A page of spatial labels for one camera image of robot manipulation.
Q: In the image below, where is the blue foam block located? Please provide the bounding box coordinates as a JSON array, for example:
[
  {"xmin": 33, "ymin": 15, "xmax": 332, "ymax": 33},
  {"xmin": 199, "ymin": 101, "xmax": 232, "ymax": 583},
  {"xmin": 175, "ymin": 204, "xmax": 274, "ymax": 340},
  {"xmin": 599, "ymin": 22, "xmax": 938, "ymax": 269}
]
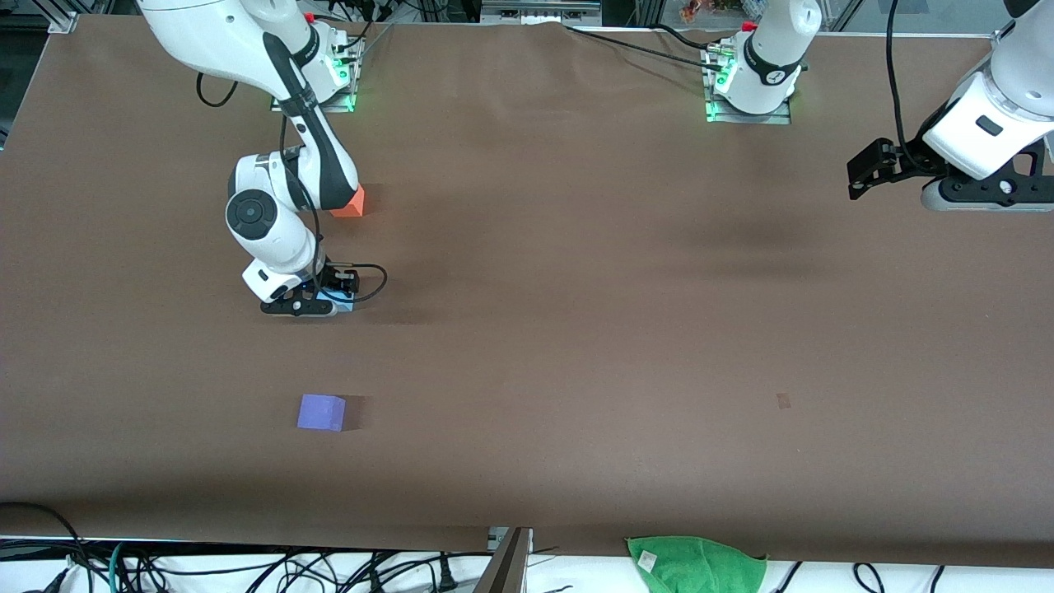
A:
[{"xmin": 315, "ymin": 282, "xmax": 357, "ymax": 314}]

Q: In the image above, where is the orange foam block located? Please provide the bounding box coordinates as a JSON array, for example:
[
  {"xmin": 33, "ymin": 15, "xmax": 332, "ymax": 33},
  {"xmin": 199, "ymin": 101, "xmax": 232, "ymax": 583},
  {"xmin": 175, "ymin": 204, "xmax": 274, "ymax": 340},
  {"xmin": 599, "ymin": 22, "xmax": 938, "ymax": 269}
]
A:
[{"xmin": 329, "ymin": 183, "xmax": 366, "ymax": 218}]

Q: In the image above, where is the purple foam block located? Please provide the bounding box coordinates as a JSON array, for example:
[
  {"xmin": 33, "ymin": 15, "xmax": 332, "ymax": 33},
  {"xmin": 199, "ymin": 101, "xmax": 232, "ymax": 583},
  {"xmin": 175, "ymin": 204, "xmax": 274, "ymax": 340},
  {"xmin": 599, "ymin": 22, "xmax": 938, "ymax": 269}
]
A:
[{"xmin": 296, "ymin": 394, "xmax": 347, "ymax": 432}]

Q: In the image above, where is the brown table cover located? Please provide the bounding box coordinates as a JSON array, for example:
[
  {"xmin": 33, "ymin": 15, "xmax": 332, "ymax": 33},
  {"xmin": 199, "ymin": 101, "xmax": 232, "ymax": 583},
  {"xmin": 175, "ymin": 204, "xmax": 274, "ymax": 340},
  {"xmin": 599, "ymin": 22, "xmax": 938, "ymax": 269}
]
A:
[{"xmin": 0, "ymin": 15, "xmax": 1054, "ymax": 569}]

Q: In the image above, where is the silver equipment box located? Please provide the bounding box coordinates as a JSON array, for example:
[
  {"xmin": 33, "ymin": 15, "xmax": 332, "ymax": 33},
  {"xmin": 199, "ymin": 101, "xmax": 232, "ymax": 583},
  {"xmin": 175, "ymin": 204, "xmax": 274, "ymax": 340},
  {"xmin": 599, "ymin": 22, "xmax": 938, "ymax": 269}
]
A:
[{"xmin": 480, "ymin": 0, "xmax": 604, "ymax": 26}]

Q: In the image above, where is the green cloth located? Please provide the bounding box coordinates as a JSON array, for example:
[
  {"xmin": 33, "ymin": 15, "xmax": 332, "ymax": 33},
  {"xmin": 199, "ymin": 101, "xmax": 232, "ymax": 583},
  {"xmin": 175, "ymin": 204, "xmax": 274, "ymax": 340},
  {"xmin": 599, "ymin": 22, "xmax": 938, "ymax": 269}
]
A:
[{"xmin": 626, "ymin": 535, "xmax": 768, "ymax": 593}]

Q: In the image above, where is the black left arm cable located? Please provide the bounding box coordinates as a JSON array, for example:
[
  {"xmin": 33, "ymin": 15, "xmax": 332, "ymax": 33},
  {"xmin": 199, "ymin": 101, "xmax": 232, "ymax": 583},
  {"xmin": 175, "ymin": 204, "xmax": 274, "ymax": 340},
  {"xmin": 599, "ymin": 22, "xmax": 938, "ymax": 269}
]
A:
[{"xmin": 885, "ymin": 0, "xmax": 919, "ymax": 161}]

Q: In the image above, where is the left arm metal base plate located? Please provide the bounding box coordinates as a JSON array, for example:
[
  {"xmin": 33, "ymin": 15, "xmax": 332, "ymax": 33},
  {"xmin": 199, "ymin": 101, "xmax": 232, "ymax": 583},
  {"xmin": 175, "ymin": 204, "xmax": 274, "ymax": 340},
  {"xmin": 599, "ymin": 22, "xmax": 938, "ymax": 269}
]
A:
[{"xmin": 704, "ymin": 45, "xmax": 793, "ymax": 126}]

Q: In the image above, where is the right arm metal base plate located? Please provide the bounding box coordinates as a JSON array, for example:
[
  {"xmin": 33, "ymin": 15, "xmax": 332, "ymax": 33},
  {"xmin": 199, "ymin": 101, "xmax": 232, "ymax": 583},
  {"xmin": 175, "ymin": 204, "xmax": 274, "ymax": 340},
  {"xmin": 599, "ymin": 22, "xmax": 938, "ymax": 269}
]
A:
[{"xmin": 270, "ymin": 37, "xmax": 357, "ymax": 114}]

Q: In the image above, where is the short black base cable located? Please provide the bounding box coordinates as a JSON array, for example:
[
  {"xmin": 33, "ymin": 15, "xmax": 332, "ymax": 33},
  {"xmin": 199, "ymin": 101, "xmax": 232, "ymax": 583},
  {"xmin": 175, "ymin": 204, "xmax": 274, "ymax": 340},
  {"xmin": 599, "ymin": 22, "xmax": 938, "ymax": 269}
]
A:
[{"xmin": 651, "ymin": 23, "xmax": 717, "ymax": 50}]

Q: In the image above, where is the long black base cable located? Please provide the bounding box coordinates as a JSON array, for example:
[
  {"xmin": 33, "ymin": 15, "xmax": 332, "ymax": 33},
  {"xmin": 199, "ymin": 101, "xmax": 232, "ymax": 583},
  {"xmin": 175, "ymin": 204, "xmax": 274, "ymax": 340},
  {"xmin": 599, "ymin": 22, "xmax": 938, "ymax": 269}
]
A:
[{"xmin": 564, "ymin": 25, "xmax": 725, "ymax": 67}]

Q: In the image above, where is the thick black floor cable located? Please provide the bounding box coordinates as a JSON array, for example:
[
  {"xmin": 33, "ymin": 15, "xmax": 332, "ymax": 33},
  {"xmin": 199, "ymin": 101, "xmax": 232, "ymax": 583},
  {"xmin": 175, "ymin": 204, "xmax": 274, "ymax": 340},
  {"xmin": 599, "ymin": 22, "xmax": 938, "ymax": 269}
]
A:
[{"xmin": 0, "ymin": 501, "xmax": 87, "ymax": 593}]

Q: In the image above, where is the metal post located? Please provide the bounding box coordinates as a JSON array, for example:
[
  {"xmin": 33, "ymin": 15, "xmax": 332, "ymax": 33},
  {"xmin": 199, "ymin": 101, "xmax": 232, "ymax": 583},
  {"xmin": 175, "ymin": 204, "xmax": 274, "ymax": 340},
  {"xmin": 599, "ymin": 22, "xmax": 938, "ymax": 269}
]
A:
[{"xmin": 476, "ymin": 527, "xmax": 534, "ymax": 593}]

